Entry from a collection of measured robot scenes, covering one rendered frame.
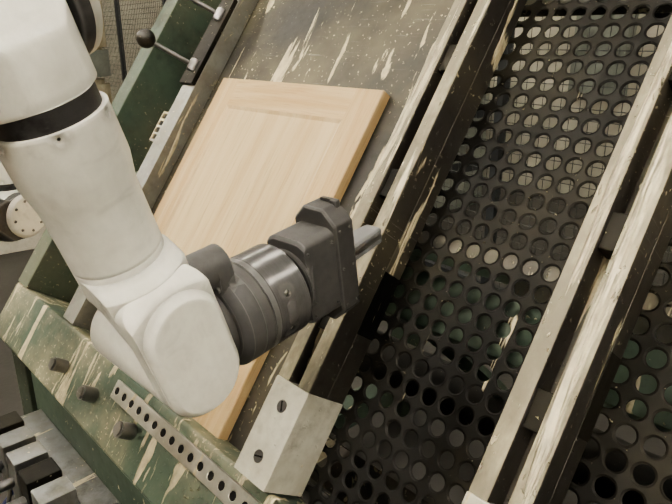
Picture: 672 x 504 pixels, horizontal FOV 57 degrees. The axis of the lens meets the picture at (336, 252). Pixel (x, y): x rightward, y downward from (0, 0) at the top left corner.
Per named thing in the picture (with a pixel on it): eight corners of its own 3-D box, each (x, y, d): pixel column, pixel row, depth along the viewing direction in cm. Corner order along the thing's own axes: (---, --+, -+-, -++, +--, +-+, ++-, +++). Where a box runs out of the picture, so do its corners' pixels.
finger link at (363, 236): (386, 236, 64) (347, 259, 61) (363, 229, 67) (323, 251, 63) (385, 222, 64) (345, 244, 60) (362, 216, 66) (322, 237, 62)
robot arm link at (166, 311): (189, 438, 46) (119, 305, 38) (126, 386, 51) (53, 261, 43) (253, 380, 49) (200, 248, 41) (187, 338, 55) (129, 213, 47)
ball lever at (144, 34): (193, 78, 128) (132, 44, 124) (201, 62, 128) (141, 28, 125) (195, 74, 124) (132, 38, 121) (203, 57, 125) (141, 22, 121)
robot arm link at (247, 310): (284, 366, 53) (173, 441, 46) (209, 321, 60) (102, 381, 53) (271, 252, 48) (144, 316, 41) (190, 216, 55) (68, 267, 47)
